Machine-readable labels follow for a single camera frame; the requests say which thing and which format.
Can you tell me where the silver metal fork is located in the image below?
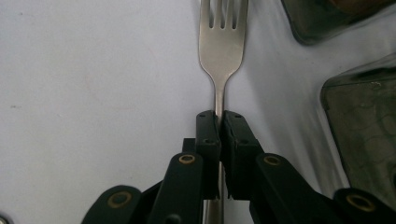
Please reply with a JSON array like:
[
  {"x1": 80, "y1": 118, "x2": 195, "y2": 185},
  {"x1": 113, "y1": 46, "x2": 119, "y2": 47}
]
[{"x1": 198, "y1": 0, "x2": 249, "y2": 224}]

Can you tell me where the transparent grey storage bin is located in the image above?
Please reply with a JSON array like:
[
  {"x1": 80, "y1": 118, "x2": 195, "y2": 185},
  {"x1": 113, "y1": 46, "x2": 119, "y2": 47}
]
[
  {"x1": 320, "y1": 52, "x2": 396, "y2": 213},
  {"x1": 281, "y1": 0, "x2": 396, "y2": 47}
]

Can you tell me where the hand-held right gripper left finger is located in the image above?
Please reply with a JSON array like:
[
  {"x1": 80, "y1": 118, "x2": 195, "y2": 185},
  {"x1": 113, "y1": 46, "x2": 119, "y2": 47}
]
[{"x1": 154, "y1": 109, "x2": 222, "y2": 224}]

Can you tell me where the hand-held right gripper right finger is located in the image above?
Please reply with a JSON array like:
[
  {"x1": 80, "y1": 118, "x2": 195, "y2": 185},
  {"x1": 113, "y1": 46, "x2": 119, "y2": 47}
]
[{"x1": 219, "y1": 110, "x2": 344, "y2": 224}]

